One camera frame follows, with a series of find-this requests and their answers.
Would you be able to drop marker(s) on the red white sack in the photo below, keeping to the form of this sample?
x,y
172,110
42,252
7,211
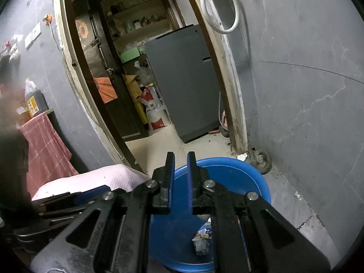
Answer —
x,y
154,110

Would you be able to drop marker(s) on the orange paper on door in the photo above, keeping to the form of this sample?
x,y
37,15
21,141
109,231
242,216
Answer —
x,y
105,88

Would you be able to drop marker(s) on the trash inside basin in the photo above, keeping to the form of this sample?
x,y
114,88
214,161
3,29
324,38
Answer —
x,y
203,239

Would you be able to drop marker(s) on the white wall socket strip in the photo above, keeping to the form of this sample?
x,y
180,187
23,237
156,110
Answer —
x,y
32,36

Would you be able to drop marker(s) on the green plastic box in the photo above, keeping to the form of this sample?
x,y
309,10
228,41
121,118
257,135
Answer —
x,y
129,55

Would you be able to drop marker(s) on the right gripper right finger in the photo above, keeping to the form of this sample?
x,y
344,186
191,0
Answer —
x,y
248,234

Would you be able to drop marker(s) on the large oil jug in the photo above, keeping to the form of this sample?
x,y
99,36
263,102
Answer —
x,y
34,98

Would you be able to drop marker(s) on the dark wooden door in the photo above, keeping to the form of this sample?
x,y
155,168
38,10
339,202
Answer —
x,y
103,61

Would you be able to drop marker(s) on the pink table cloth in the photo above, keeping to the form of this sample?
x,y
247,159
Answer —
x,y
116,176

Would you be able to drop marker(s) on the grey washing machine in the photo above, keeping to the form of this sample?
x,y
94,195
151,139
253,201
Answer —
x,y
186,79

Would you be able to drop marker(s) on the blue plastic basin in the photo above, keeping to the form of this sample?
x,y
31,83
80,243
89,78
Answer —
x,y
170,236

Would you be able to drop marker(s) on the red plaid cloth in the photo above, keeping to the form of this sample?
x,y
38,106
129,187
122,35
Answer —
x,y
48,156

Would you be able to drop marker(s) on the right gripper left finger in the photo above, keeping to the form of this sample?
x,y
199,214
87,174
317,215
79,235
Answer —
x,y
112,234

